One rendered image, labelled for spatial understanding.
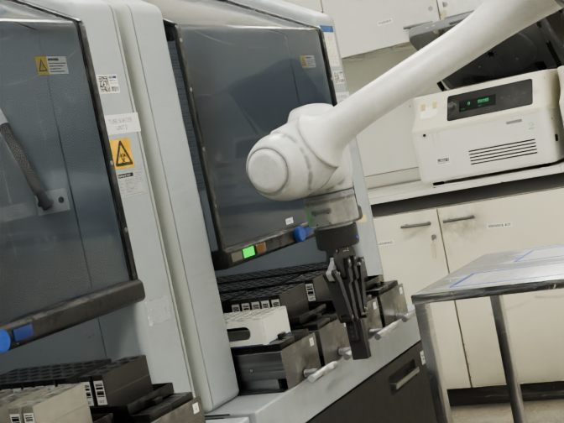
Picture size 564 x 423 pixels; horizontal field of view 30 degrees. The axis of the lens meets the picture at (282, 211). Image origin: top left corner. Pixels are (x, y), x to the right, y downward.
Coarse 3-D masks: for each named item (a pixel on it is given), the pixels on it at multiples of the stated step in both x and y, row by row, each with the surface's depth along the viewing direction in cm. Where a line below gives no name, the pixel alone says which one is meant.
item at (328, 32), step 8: (328, 32) 243; (328, 40) 242; (328, 48) 242; (336, 48) 245; (328, 56) 241; (336, 56) 245; (336, 64) 244; (336, 72) 243; (336, 80) 243; (352, 144) 245
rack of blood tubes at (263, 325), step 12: (240, 312) 199; (252, 312) 196; (264, 312) 193; (276, 312) 192; (228, 324) 190; (240, 324) 189; (252, 324) 188; (264, 324) 187; (276, 324) 191; (288, 324) 195; (228, 336) 202; (240, 336) 201; (252, 336) 188; (264, 336) 187; (276, 336) 190
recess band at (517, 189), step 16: (544, 176) 399; (560, 176) 397; (448, 192) 418; (464, 192) 415; (480, 192) 412; (496, 192) 409; (512, 192) 406; (384, 208) 431; (400, 208) 428; (416, 208) 425
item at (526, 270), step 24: (480, 264) 230; (504, 264) 222; (528, 264) 216; (552, 264) 209; (432, 288) 210; (456, 288) 204; (480, 288) 200; (504, 288) 197; (528, 288) 195; (552, 288) 193; (504, 312) 244; (432, 336) 207; (504, 336) 243; (432, 360) 207; (504, 360) 244; (432, 384) 208
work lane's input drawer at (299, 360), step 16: (288, 336) 191; (304, 336) 193; (240, 352) 189; (256, 352) 187; (272, 352) 184; (288, 352) 186; (304, 352) 191; (240, 368) 188; (256, 368) 186; (272, 368) 185; (288, 368) 185; (304, 368) 190; (320, 368) 188; (288, 384) 184
